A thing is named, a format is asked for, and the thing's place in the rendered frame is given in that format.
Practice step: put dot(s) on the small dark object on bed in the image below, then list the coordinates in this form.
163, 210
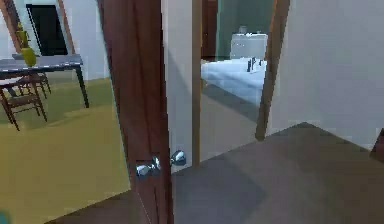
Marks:
251, 64

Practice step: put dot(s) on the silver round door knob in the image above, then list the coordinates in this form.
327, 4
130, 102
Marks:
146, 168

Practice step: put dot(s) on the brown wooden chair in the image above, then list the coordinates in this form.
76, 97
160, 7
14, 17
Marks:
38, 81
20, 100

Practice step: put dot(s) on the white chest of drawers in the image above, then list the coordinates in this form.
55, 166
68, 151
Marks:
248, 46

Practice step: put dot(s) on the yellow green vase with plant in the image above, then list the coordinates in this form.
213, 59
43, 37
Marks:
28, 55

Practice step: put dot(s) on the white bed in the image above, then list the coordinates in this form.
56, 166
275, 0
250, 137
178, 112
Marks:
233, 76

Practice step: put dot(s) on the grey table with black legs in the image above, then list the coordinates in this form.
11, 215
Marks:
46, 62

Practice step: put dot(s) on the brown wooden room door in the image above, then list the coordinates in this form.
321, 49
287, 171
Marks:
140, 83
209, 28

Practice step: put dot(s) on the dark window with brown frame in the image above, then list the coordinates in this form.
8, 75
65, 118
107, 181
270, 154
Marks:
46, 28

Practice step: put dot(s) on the dark brown furniture corner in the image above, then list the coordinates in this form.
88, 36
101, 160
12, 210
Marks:
378, 146

